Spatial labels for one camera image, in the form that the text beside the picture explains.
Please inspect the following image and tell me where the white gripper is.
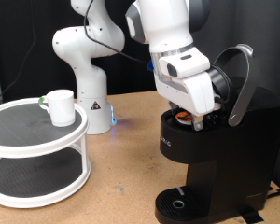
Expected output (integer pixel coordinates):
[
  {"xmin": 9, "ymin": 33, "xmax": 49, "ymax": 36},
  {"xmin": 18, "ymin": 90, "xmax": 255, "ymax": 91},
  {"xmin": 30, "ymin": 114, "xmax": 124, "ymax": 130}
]
[{"xmin": 155, "ymin": 70, "xmax": 217, "ymax": 132}]

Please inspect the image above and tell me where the orange Java Factory coffee pod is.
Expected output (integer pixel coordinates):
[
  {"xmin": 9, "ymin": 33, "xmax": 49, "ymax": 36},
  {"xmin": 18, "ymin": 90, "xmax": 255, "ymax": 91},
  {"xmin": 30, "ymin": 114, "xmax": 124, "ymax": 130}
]
[{"xmin": 175, "ymin": 110, "xmax": 196, "ymax": 126}]

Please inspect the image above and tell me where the silver-handled Keurig brew lid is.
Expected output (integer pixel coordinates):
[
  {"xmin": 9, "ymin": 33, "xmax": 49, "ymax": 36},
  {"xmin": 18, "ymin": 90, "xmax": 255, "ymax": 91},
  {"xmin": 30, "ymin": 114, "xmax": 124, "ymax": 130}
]
[{"xmin": 208, "ymin": 43, "xmax": 260, "ymax": 128}]

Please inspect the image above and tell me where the white mug with green mark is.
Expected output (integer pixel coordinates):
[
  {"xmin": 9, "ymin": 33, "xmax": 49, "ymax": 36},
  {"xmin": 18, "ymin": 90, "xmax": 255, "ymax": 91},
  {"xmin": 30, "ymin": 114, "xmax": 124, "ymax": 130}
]
[{"xmin": 37, "ymin": 89, "xmax": 77, "ymax": 128}]

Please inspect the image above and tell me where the black Keurig water tank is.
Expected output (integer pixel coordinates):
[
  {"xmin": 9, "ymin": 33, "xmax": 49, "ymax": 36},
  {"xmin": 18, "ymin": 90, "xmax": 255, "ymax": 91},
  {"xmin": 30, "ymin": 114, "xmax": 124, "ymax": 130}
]
[{"xmin": 232, "ymin": 76, "xmax": 256, "ymax": 91}]

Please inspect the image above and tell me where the black Keurig coffee machine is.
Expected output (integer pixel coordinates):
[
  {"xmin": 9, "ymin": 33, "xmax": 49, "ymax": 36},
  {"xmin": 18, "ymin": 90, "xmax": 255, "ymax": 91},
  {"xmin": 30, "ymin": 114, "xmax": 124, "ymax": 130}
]
[{"xmin": 154, "ymin": 43, "xmax": 280, "ymax": 224}]

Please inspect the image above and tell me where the black slotted drip tray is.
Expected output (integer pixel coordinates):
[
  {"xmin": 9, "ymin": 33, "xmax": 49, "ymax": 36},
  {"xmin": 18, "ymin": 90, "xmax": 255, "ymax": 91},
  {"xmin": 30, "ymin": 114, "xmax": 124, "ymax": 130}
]
[{"xmin": 154, "ymin": 186, "xmax": 209, "ymax": 224}]

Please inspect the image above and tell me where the black tape strip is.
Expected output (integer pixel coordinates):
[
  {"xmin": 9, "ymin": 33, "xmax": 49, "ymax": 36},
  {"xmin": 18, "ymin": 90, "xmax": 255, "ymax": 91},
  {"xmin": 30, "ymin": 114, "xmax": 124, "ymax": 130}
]
[{"xmin": 239, "ymin": 206, "xmax": 265, "ymax": 224}]

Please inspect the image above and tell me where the black curtain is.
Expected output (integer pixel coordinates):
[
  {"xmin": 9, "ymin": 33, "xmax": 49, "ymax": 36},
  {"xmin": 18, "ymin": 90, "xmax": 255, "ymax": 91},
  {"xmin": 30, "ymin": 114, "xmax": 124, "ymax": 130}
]
[{"xmin": 0, "ymin": 0, "xmax": 178, "ymax": 102}]

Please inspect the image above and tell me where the white two-tier turntable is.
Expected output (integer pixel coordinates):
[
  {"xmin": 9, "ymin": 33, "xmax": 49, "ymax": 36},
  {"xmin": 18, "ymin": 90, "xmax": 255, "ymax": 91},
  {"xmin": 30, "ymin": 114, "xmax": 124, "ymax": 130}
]
[{"xmin": 0, "ymin": 97, "xmax": 92, "ymax": 209}]

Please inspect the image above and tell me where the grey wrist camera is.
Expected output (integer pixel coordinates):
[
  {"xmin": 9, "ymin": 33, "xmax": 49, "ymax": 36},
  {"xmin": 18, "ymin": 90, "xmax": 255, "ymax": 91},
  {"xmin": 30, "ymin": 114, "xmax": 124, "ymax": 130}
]
[{"xmin": 212, "ymin": 92, "xmax": 224, "ymax": 112}]

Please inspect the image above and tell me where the black camera cable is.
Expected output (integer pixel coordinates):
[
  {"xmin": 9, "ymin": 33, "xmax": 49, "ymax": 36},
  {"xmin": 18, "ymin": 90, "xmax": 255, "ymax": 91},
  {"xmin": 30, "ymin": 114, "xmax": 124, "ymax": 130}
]
[{"xmin": 0, "ymin": 0, "xmax": 233, "ymax": 105}]

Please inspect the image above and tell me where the black power cord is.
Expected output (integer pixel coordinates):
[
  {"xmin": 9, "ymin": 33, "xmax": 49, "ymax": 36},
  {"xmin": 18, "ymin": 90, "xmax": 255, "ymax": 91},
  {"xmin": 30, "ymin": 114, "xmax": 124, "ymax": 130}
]
[{"xmin": 265, "ymin": 186, "xmax": 280, "ymax": 201}]

